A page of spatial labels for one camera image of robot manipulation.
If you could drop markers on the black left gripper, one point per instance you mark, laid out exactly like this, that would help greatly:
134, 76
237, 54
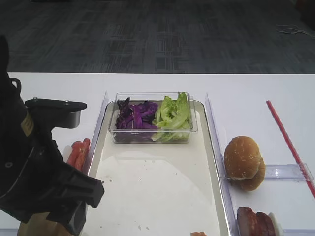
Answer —
34, 178

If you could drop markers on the bun bottom slice large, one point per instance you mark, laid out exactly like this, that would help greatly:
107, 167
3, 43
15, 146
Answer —
38, 225

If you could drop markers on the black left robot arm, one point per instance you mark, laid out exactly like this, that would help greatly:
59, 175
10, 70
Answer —
10, 88

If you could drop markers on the front tomato slice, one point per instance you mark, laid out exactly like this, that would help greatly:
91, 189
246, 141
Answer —
76, 149

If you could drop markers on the tomato slice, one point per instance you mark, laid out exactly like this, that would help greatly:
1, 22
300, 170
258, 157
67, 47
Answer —
76, 149
83, 152

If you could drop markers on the white tomato holder block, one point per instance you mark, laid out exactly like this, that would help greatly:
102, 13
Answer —
66, 153

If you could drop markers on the rear tomato slice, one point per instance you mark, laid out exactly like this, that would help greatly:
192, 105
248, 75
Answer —
83, 152

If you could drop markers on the green lettuce leaves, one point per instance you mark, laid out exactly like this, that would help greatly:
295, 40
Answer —
173, 114

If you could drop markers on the front meat patty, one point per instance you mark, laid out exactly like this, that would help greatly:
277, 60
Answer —
247, 222

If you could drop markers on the meat patty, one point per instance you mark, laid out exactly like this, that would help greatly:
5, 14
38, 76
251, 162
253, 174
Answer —
265, 225
247, 222

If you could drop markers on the rear meat patty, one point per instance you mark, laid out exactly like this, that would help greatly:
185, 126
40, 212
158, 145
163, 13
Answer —
265, 225

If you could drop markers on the white meat holder block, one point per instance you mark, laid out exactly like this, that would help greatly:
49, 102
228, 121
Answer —
277, 227

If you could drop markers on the white rectangular tray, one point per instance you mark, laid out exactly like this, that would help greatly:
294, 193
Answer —
156, 189

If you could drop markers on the left clear acrylic divider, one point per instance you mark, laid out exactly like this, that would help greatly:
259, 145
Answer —
89, 158

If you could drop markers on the clear acrylic divider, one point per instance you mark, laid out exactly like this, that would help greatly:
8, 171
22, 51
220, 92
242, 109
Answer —
89, 158
231, 219

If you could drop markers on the orange food crumb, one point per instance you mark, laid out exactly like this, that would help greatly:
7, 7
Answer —
198, 234

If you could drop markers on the clear plastic salad container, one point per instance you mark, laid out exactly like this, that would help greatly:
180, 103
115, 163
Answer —
126, 136

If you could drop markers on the purple cabbage leaves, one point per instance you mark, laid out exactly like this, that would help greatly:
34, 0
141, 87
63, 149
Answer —
139, 116

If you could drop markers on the right clear acrylic divider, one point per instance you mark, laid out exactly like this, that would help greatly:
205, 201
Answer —
231, 219

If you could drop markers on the sesame bun top lower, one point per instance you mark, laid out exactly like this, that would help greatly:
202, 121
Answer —
253, 180

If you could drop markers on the sesame bun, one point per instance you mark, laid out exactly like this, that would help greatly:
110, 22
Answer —
253, 180
242, 158

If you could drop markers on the sesame bun top upper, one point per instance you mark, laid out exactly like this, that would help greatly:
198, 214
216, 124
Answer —
242, 158

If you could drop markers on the right red strip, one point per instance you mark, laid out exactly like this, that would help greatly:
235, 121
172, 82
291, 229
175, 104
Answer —
293, 150

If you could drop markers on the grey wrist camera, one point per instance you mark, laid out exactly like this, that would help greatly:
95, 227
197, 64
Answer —
51, 113

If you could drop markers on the right upper clear bracket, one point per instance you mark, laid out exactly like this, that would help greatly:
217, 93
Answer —
289, 172

